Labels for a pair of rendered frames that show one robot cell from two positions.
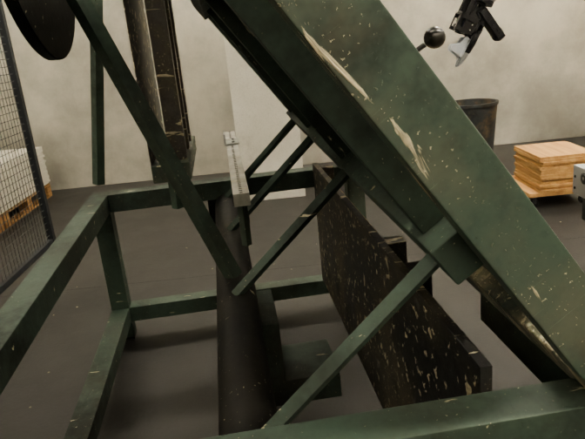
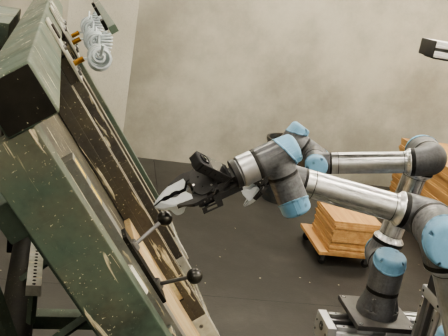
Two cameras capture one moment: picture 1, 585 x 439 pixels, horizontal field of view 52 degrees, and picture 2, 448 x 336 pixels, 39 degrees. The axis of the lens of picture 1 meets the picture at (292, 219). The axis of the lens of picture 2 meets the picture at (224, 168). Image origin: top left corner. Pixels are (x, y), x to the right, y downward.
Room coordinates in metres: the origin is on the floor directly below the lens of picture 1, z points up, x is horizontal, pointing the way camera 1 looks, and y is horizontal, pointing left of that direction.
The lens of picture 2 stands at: (-0.25, -0.05, 2.09)
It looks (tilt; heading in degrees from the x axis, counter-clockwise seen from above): 16 degrees down; 349
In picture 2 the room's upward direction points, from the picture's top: 10 degrees clockwise
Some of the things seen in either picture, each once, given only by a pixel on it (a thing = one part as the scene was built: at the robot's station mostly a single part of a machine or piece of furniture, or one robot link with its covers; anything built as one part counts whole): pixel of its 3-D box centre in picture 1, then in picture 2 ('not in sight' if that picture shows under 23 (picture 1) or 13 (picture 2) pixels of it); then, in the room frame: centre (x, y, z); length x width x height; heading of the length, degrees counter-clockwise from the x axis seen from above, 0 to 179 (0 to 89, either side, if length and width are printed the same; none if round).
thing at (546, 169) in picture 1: (546, 172); (339, 231); (4.61, -2.06, 0.20); 0.61 x 0.51 x 0.40; 0
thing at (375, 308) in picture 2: not in sight; (379, 299); (1.70, -1.07, 1.09); 0.15 x 0.15 x 0.10
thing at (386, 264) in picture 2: not in sight; (387, 269); (1.71, -1.07, 1.20); 0.13 x 0.12 x 0.14; 167
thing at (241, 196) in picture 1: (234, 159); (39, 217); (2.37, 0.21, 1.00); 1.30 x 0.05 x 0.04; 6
